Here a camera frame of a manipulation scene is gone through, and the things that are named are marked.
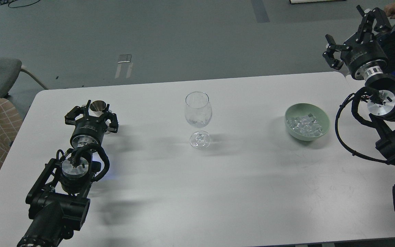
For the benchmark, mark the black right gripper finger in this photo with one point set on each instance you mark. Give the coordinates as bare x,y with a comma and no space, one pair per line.
331,48
374,24

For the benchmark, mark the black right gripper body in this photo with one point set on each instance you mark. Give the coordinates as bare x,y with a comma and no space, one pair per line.
362,51

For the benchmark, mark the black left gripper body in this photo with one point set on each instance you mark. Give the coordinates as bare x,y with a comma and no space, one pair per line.
88,130

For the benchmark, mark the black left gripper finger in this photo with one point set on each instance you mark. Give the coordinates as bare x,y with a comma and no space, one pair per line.
108,120
78,114

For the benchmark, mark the steel double jigger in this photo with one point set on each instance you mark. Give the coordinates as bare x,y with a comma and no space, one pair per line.
97,107

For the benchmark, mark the clear ice cubes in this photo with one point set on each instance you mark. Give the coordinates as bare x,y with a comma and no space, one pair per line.
307,125

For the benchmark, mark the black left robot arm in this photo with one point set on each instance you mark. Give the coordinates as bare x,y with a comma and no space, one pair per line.
58,201

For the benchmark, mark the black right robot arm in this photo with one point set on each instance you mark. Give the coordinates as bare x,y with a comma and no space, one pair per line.
373,105

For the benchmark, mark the clear wine glass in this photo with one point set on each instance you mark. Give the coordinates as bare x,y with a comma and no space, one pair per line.
198,113

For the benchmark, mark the bystander hand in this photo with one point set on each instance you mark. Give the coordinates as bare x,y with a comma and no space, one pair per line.
389,10

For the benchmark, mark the green bowl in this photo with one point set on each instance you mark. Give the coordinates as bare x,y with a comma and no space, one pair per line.
301,109

